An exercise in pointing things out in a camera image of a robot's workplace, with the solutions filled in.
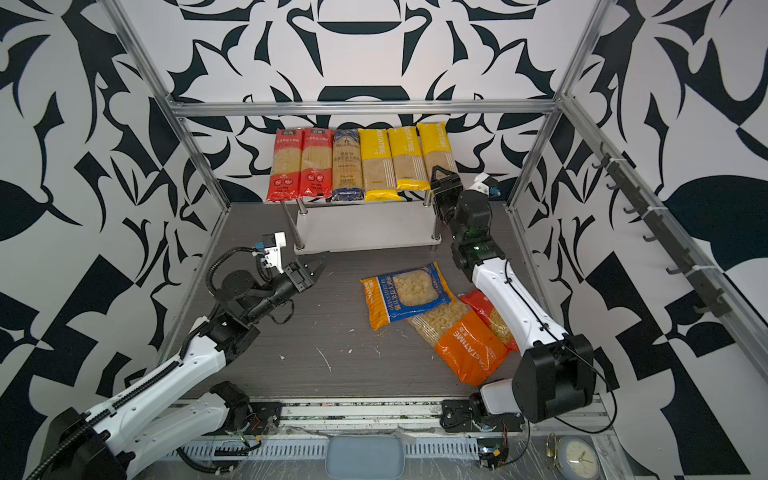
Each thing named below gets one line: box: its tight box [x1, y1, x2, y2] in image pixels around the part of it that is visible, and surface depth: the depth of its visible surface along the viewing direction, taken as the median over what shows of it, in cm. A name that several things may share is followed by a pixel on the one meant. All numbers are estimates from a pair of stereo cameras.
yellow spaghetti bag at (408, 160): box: [386, 126, 431, 190], surface depth 82 cm
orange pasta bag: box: [405, 297, 511, 387], surface depth 85 cm
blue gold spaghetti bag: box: [332, 128, 365, 201], surface depth 80 cm
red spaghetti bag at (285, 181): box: [266, 128, 304, 202], surface depth 79 cm
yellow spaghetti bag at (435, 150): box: [417, 121, 459, 191], surface depth 86 cm
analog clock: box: [557, 435, 601, 480], surface depth 67 cm
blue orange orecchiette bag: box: [359, 262, 452, 331], surface depth 93 cm
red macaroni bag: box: [459, 288, 519, 353], surface depth 91 cm
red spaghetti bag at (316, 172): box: [299, 128, 334, 199], surface depth 81 cm
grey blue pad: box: [325, 435, 405, 480], surface depth 69 cm
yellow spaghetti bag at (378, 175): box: [357, 128, 402, 202], surface depth 81 cm
